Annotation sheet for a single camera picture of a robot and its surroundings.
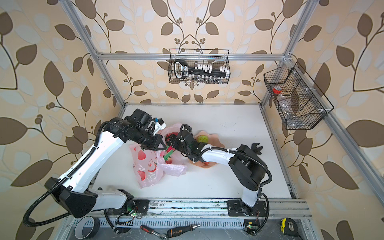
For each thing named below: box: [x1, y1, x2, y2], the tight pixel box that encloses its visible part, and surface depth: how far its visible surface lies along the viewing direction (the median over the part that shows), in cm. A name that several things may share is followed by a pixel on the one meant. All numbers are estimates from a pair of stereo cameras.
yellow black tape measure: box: [280, 217, 299, 237], surface depth 68 cm
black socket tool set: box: [174, 59, 230, 82], surface depth 86 cm
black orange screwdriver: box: [167, 224, 201, 238], surface depth 68 cm
